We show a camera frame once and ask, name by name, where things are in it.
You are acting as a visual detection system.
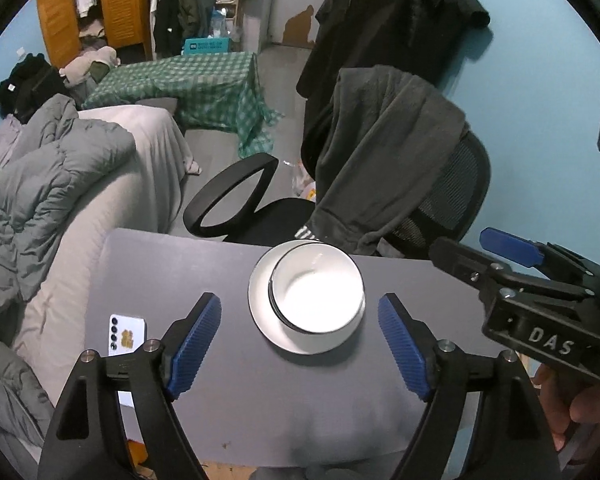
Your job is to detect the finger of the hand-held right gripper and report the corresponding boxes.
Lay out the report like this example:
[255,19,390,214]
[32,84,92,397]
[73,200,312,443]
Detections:
[480,227,597,282]
[430,237,514,302]

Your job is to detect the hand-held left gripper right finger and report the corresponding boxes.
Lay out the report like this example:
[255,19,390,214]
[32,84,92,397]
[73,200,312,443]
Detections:
[378,293,562,480]

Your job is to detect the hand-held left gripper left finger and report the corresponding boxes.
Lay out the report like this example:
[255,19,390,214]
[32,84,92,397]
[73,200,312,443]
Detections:
[37,291,223,480]

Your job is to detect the stack of white plates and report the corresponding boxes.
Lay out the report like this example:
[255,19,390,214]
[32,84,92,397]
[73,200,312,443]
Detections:
[248,239,367,356]

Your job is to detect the person's right hand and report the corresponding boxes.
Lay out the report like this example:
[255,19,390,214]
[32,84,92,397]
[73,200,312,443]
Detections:
[535,360,600,456]

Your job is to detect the white smartphone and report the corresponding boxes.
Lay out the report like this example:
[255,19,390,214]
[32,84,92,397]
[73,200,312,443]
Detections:
[109,314,146,408]

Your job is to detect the black mesh office chair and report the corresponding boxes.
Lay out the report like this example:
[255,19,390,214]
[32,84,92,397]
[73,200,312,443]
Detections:
[182,130,492,261]

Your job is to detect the dark grey fleece jacket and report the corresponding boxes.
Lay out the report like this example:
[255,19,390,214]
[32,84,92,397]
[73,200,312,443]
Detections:
[315,65,471,256]

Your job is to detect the person's grey pants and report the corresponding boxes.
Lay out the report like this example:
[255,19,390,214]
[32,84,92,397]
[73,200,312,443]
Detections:
[252,462,376,480]

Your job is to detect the plastic bag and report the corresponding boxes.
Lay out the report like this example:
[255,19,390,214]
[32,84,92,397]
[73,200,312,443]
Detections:
[290,160,322,202]

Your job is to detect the grey quilted duvet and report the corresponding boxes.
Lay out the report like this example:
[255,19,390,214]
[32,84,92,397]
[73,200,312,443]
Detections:
[0,94,137,466]

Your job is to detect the black hanging coat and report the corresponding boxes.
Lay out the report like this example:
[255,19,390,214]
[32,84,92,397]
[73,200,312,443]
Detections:
[297,0,491,171]

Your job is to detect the green checkered tablecloth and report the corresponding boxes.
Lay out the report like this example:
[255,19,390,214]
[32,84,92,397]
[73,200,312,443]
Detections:
[82,51,283,158]

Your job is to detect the blue plastic crate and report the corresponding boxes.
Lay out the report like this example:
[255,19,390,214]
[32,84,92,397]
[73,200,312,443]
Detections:
[182,37,236,56]

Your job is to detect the beige clothes pile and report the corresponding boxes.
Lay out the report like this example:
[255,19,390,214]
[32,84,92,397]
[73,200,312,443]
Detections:
[60,46,121,86]

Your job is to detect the black clothes pile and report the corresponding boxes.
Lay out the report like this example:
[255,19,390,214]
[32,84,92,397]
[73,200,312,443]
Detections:
[0,52,71,123]

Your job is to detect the black hanging jacket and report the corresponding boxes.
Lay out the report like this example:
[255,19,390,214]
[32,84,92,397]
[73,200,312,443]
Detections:
[152,0,182,58]

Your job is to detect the white door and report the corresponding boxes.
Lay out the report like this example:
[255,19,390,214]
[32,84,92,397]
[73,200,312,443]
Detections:
[242,0,287,51]

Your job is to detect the dark green hanging jacket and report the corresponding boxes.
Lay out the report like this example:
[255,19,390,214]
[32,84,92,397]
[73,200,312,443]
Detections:
[177,0,216,46]

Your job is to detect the orange wooden wardrobe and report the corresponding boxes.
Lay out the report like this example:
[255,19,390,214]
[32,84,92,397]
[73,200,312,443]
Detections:
[35,0,153,68]

